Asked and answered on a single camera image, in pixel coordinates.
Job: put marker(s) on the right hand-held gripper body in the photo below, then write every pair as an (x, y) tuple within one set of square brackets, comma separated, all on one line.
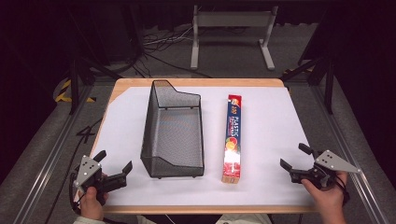
[(330, 163)]

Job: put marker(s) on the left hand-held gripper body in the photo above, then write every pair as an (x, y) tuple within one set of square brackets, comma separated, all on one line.
[(88, 170)]

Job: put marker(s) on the long plastic wrap box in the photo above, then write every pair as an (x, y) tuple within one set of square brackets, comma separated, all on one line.
[(233, 133)]

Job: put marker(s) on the person's left hand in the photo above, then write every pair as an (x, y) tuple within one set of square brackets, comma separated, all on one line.
[(91, 205)]

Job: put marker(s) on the person's right hand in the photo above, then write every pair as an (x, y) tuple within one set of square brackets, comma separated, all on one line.
[(328, 199)]

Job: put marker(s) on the white table sheet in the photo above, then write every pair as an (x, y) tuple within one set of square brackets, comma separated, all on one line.
[(267, 124)]

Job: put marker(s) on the black metal stand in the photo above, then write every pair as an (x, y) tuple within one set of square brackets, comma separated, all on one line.
[(74, 81), (328, 84)]

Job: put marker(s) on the person's light clothing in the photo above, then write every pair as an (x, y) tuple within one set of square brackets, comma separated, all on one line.
[(243, 219)]

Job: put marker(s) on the yellow black hazard tape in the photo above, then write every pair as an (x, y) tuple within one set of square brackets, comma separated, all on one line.
[(63, 93)]

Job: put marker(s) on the grey metal stand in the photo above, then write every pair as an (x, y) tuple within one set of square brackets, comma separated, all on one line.
[(233, 19)]

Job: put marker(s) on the aluminium rail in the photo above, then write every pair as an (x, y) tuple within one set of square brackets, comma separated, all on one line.
[(348, 149), (53, 155)]

